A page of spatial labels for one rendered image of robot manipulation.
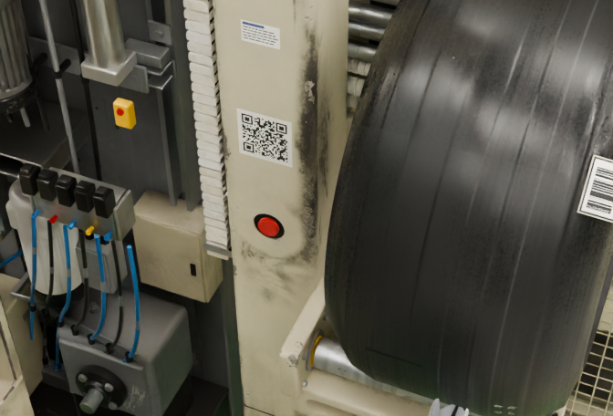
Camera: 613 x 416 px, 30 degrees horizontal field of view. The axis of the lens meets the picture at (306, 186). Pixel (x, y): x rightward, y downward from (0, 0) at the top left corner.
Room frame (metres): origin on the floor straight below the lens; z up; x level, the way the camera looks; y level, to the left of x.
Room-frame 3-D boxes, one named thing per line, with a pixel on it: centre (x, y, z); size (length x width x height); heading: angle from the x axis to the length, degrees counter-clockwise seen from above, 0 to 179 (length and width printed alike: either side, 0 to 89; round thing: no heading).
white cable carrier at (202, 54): (1.16, 0.12, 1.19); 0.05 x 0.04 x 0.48; 157
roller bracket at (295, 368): (1.14, -0.05, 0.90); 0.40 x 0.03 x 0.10; 157
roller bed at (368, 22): (1.51, -0.16, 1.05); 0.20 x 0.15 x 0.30; 67
